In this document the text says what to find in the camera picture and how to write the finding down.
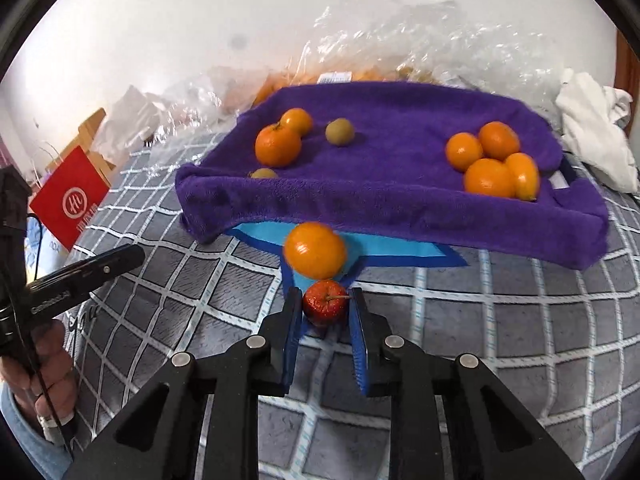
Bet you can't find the small red fruit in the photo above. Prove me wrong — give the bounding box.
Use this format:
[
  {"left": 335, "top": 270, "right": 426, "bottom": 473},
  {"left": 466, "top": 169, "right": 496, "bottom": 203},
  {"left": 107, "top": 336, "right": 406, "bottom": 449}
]
[{"left": 303, "top": 280, "right": 350, "bottom": 327}]

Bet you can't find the orange mandarin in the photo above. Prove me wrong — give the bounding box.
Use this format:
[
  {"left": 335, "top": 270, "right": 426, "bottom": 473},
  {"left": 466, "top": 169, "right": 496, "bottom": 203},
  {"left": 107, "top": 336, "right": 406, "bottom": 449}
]
[
  {"left": 463, "top": 158, "right": 515, "bottom": 198},
  {"left": 280, "top": 107, "right": 314, "bottom": 138},
  {"left": 445, "top": 132, "right": 484, "bottom": 172},
  {"left": 283, "top": 222, "right": 348, "bottom": 281},
  {"left": 478, "top": 122, "right": 521, "bottom": 160}
]

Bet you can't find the oval orange kumquat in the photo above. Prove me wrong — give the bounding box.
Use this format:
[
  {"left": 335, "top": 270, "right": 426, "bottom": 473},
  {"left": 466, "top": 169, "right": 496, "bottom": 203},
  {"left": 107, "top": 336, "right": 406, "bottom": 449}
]
[{"left": 504, "top": 153, "right": 540, "bottom": 202}]

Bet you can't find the large orange with stem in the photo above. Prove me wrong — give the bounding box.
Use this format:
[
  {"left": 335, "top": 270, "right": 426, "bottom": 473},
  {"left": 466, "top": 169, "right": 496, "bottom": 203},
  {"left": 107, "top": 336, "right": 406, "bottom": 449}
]
[{"left": 254, "top": 124, "right": 303, "bottom": 168}]

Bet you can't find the light blue forearm sleeve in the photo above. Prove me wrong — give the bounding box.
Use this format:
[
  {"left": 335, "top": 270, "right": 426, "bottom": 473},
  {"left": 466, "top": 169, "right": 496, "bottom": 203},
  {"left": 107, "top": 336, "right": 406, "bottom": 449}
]
[{"left": 1, "top": 385, "right": 72, "bottom": 480}]

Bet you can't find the left hand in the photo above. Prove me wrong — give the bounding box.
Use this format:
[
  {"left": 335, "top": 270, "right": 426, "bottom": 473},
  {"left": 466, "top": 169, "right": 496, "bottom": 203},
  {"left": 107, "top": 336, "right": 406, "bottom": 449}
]
[{"left": 1, "top": 320, "right": 78, "bottom": 431}]

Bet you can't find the red paper shopping bag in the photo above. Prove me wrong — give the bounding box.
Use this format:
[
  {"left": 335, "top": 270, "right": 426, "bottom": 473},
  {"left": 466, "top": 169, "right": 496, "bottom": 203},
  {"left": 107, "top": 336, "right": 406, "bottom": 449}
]
[{"left": 30, "top": 146, "right": 108, "bottom": 252}]

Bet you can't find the grey checked blanket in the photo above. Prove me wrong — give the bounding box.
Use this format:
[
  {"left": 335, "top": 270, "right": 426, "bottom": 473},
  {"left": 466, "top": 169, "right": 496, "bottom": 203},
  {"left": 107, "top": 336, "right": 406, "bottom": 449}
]
[{"left": 67, "top": 133, "right": 639, "bottom": 479}]

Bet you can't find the wooden bedside furniture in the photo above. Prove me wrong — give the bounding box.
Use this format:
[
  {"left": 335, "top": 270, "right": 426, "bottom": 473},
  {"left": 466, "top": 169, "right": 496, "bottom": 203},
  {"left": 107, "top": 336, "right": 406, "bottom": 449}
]
[{"left": 46, "top": 108, "right": 115, "bottom": 185}]

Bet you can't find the white plastic bag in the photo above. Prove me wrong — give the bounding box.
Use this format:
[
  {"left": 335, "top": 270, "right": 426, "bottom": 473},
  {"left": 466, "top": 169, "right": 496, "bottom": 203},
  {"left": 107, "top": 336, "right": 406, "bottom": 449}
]
[{"left": 91, "top": 86, "right": 160, "bottom": 166}]

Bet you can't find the small clear plastic bag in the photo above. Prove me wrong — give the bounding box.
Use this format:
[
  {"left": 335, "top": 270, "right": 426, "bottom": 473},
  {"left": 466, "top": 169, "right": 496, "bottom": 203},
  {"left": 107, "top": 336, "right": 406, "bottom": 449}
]
[{"left": 151, "top": 66, "right": 277, "bottom": 148}]

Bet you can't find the purple towel covered tray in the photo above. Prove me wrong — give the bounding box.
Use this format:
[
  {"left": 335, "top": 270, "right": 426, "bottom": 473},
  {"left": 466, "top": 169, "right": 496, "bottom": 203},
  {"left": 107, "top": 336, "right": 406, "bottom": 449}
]
[{"left": 175, "top": 82, "right": 608, "bottom": 270}]

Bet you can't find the white crumpled cloth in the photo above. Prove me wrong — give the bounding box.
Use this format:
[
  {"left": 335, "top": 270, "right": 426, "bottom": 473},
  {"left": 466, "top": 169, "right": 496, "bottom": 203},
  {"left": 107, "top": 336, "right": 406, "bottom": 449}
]
[{"left": 555, "top": 68, "right": 639, "bottom": 194}]

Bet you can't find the large clear plastic bag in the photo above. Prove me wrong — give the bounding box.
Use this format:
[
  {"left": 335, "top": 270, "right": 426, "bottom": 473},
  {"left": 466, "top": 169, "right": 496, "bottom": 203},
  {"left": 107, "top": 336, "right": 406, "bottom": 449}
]
[{"left": 292, "top": 0, "right": 563, "bottom": 118}]

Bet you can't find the brown wooden door frame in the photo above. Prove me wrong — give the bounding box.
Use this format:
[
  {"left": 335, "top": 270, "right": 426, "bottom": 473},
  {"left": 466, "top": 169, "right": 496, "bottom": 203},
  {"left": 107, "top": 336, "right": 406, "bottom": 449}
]
[{"left": 614, "top": 30, "right": 640, "bottom": 136}]

